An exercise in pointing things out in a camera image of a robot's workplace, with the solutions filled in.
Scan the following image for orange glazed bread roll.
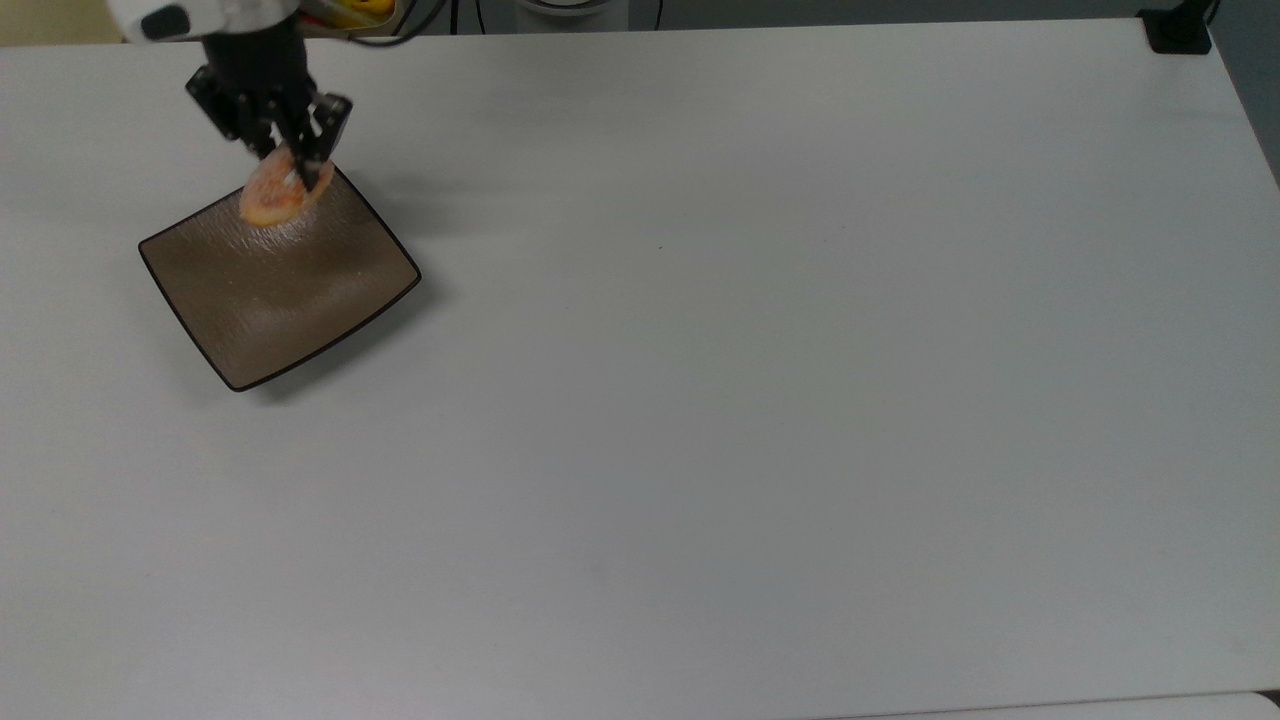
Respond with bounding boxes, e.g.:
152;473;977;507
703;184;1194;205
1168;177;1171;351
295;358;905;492
238;146;336;229

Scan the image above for yellow object behind arm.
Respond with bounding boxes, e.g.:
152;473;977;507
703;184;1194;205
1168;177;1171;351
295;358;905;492
322;0;398;29

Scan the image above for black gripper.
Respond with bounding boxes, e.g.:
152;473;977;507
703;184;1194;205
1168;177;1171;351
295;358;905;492
185;22;354;193

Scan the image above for black table clamp mount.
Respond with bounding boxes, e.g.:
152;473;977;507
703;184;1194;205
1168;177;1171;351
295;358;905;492
1138;0;1219;56

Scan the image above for brown square ceramic plate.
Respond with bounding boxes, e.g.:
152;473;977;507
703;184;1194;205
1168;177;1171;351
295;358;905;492
138;166;423;393

